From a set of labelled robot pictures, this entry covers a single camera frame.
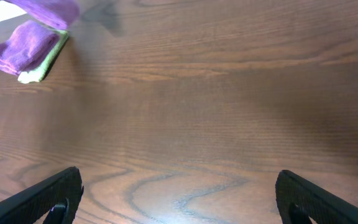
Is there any folded purple cloth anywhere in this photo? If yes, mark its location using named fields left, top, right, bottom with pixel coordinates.
left=0, top=20, right=60, bottom=76

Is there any purple microfiber cloth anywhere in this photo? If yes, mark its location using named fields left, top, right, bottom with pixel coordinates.
left=7, top=0, right=80, bottom=30

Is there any folded light green cloth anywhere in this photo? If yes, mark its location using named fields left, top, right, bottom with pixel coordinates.
left=17, top=30, right=69, bottom=84

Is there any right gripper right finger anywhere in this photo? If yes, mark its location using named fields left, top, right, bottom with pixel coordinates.
left=275, top=170, right=358, bottom=224

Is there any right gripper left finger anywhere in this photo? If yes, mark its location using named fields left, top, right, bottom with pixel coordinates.
left=0, top=167, right=84, bottom=224

